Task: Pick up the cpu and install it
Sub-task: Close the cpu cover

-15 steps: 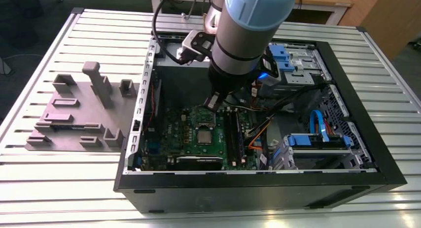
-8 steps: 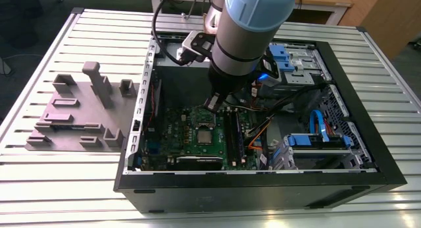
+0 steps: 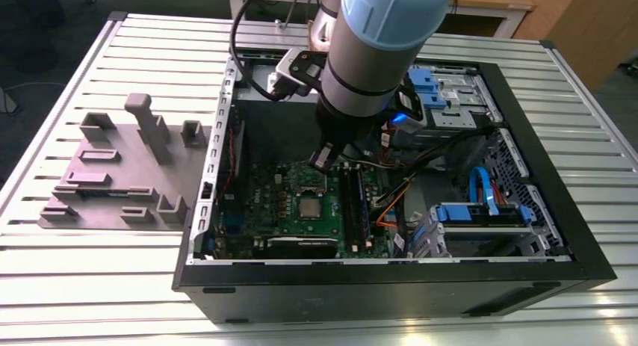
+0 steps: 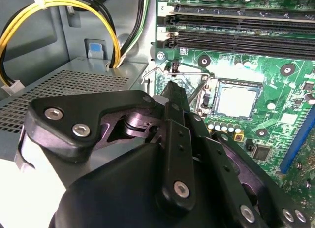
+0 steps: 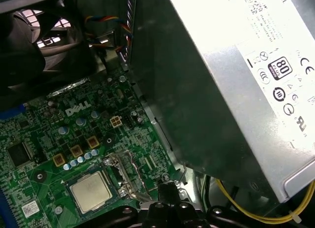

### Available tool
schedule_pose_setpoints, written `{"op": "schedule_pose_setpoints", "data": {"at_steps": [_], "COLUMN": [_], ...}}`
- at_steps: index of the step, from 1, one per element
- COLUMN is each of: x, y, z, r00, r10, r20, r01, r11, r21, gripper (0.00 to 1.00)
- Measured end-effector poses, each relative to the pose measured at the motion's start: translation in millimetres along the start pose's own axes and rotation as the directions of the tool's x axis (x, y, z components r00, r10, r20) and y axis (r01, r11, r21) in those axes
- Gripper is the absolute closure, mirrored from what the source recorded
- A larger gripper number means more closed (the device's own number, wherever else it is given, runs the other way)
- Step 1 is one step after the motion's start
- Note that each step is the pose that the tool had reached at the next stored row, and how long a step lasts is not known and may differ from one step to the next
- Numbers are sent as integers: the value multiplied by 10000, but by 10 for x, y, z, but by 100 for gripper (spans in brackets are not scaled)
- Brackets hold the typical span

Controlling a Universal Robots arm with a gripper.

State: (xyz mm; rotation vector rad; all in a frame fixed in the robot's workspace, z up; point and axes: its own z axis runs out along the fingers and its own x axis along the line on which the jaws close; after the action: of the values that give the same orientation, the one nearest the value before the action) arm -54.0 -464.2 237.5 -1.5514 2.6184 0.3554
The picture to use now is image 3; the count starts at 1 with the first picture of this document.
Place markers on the CPU with silver top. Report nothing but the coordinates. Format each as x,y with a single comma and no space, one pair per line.
311,207

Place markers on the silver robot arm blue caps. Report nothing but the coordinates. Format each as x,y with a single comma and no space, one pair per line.
368,62

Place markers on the CPU socket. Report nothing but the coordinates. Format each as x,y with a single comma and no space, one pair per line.
311,219

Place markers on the grey power supply unit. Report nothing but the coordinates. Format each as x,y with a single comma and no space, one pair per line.
268,129

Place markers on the silver drive cage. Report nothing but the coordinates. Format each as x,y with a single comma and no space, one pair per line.
458,122

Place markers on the green motherboard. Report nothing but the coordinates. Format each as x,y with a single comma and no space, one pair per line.
268,211

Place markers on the hard disk in blue carrier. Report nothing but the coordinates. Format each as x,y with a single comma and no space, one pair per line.
454,213

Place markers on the blue plastic strips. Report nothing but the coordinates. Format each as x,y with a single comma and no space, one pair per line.
414,237

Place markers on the black graphics card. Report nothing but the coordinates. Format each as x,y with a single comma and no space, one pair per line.
299,249

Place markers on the silver disk bay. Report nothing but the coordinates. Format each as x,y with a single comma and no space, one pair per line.
498,231

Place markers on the black PC case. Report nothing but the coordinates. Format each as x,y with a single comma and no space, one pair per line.
348,297

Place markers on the grey parts rack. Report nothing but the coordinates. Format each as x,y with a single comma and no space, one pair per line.
129,178

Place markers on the dark RAM stick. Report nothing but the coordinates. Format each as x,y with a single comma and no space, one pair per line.
104,193

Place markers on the wooden cabinet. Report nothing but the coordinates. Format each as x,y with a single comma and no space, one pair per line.
587,24

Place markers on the black chair base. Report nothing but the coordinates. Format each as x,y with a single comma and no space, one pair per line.
630,65

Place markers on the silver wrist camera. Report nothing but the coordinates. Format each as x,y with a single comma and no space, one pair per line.
285,73
414,125

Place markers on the blue plastic drive bracket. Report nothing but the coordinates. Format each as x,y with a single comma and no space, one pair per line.
431,97

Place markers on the wooden desk white frame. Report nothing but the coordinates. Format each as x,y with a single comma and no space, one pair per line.
498,4

